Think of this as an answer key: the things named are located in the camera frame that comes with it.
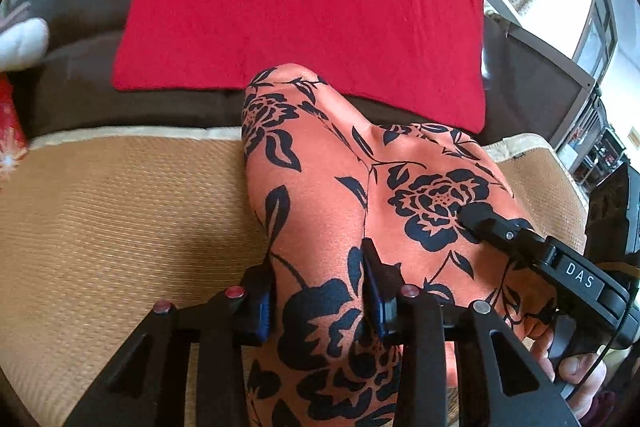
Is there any woven bamboo seat mat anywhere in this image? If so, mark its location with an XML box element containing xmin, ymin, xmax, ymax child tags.
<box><xmin>1</xmin><ymin>132</ymin><xmax>575</xmax><ymax>426</ymax></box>

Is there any red folded cloth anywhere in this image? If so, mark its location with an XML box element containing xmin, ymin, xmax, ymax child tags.
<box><xmin>112</xmin><ymin>0</ymin><xmax>486</xmax><ymax>133</ymax></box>

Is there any grey framed side cabinet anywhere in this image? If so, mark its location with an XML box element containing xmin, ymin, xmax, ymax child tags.
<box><xmin>479</xmin><ymin>0</ymin><xmax>640</xmax><ymax>188</ymax></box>

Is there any orange floral patterned garment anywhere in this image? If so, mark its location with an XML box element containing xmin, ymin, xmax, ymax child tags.
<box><xmin>242</xmin><ymin>64</ymin><xmax>555</xmax><ymax>426</ymax></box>

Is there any person right hand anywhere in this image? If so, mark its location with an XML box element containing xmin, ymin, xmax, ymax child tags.
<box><xmin>523</xmin><ymin>314</ymin><xmax>608</xmax><ymax>419</ymax></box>

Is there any thin black cable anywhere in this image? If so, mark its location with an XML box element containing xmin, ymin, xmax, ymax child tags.
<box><xmin>564</xmin><ymin>275</ymin><xmax>640</xmax><ymax>405</ymax></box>

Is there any white plush pillow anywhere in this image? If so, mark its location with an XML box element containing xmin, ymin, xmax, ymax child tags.
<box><xmin>0</xmin><ymin>17</ymin><xmax>50</xmax><ymax>72</ymax></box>

